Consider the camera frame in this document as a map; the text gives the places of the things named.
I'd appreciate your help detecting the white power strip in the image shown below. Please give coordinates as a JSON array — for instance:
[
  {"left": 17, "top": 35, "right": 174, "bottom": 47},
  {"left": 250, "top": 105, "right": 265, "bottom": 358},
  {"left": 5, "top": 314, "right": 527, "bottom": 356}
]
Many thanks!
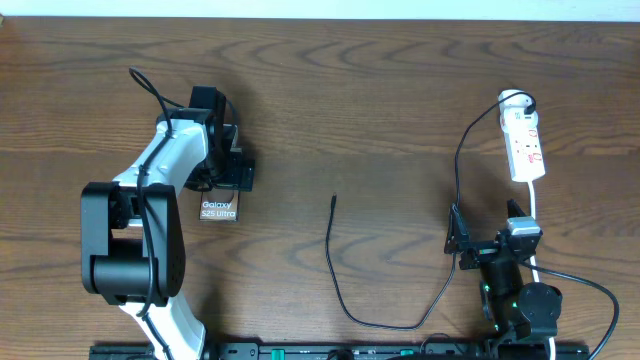
[{"left": 498, "top": 89, "right": 546, "bottom": 183}]

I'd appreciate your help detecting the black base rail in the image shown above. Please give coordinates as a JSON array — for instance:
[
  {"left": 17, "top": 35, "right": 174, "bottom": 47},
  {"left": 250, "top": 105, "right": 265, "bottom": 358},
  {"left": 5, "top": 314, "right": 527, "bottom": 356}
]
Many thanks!
[{"left": 88, "top": 338, "right": 589, "bottom": 360}]

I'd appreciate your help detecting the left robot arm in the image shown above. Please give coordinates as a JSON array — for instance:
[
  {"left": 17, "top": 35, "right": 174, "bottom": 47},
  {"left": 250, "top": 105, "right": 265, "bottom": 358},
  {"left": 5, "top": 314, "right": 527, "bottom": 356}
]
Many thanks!
[{"left": 81, "top": 108, "right": 254, "bottom": 359}]

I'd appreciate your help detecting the white power strip cord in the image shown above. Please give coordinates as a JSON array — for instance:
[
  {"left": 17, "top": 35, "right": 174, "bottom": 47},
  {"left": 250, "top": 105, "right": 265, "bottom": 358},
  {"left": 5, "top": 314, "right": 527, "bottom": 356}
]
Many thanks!
[{"left": 526, "top": 180, "right": 558, "bottom": 360}]

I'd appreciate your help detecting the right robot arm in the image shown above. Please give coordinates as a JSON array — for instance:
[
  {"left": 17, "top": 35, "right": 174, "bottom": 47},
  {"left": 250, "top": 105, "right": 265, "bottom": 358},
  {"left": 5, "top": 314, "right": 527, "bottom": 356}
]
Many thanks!
[{"left": 444, "top": 200, "right": 563, "bottom": 359}]

